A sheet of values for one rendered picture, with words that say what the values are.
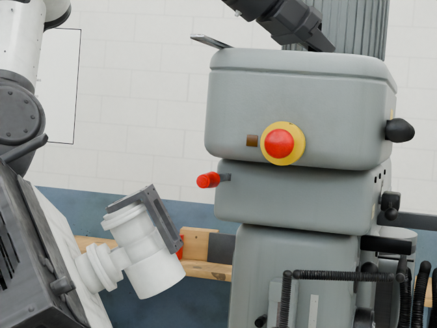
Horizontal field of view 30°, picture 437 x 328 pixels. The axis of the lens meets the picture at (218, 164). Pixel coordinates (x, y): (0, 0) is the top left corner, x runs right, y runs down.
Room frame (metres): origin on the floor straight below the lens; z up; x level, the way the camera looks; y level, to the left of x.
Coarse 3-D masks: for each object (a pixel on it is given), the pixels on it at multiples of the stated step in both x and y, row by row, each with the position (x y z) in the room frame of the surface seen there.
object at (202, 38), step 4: (192, 36) 1.10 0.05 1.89; (196, 36) 1.09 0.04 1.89; (200, 36) 1.09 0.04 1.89; (204, 36) 1.09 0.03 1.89; (208, 36) 1.11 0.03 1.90; (196, 40) 1.12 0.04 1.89; (200, 40) 1.11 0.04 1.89; (204, 40) 1.11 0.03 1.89; (208, 40) 1.11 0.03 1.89; (212, 40) 1.13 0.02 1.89; (216, 40) 1.15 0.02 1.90; (208, 44) 1.16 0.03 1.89; (212, 44) 1.15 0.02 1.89; (216, 44) 1.15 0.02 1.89; (220, 44) 1.17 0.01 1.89; (224, 44) 1.19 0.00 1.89; (220, 48) 1.20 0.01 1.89
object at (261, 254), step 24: (240, 240) 1.29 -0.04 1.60; (264, 240) 1.26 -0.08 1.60; (288, 240) 1.25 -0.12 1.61; (312, 240) 1.25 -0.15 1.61; (336, 240) 1.25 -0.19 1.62; (360, 240) 1.33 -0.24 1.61; (240, 264) 1.28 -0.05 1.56; (264, 264) 1.26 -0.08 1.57; (288, 264) 1.25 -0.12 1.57; (312, 264) 1.24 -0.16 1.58; (336, 264) 1.24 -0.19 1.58; (360, 264) 1.38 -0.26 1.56; (240, 288) 1.28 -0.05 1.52; (264, 288) 1.26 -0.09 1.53; (312, 288) 1.24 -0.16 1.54; (336, 288) 1.25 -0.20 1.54; (240, 312) 1.28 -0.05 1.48; (264, 312) 1.26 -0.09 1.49; (312, 312) 1.24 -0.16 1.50; (336, 312) 1.25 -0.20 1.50
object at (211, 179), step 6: (204, 174) 1.11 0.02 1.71; (210, 174) 1.12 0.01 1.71; (216, 174) 1.14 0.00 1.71; (222, 174) 1.20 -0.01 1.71; (228, 174) 1.23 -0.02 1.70; (198, 180) 1.11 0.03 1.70; (204, 180) 1.11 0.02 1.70; (210, 180) 1.11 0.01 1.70; (216, 180) 1.14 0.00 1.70; (222, 180) 1.20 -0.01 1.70; (228, 180) 1.24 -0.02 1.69; (198, 186) 1.11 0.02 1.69; (204, 186) 1.11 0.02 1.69; (210, 186) 1.12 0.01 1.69; (216, 186) 1.15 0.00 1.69
